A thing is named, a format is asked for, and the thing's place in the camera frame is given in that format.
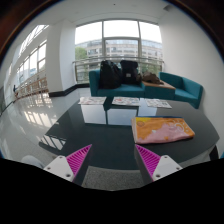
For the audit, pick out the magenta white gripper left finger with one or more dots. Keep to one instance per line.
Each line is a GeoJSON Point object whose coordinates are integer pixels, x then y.
{"type": "Point", "coordinates": [72, 167]}

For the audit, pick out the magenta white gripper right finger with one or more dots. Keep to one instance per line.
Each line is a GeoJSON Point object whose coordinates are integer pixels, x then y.
{"type": "Point", "coordinates": [152, 166]}

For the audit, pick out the orange pink folded towel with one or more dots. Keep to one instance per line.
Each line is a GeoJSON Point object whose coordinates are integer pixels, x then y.
{"type": "Point", "coordinates": [150, 130]}

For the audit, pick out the right patterned paper sheet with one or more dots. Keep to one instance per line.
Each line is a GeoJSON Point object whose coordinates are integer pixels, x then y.
{"type": "Point", "coordinates": [157, 103]}

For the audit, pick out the patterned paper sheet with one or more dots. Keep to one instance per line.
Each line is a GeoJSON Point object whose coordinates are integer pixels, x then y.
{"type": "Point", "coordinates": [92, 100]}
{"type": "Point", "coordinates": [126, 101]}
{"type": "Point", "coordinates": [157, 103]}

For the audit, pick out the left patterned paper sheet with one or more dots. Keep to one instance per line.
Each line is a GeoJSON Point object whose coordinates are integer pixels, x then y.
{"type": "Point", "coordinates": [92, 100]}

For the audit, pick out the middle patterned paper sheet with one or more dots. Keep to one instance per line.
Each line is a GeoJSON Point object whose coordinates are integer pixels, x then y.
{"type": "Point", "coordinates": [126, 101]}

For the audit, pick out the teal sofa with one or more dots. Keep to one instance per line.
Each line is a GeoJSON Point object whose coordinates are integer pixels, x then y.
{"type": "Point", "coordinates": [186, 89]}

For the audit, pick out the wooden sofa side table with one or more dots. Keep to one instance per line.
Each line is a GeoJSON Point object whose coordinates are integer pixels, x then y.
{"type": "Point", "coordinates": [158, 85]}

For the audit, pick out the brown bag on table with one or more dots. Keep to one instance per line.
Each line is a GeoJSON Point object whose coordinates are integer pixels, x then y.
{"type": "Point", "coordinates": [151, 78]}

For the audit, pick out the black bag on sofa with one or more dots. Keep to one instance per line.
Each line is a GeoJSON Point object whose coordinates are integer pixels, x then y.
{"type": "Point", "coordinates": [129, 71]}

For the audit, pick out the large black backpack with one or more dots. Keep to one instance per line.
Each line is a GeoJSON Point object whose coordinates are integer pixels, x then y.
{"type": "Point", "coordinates": [110, 75]}

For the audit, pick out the metal window railing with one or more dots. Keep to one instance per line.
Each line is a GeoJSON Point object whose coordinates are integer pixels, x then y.
{"type": "Point", "coordinates": [84, 66]}

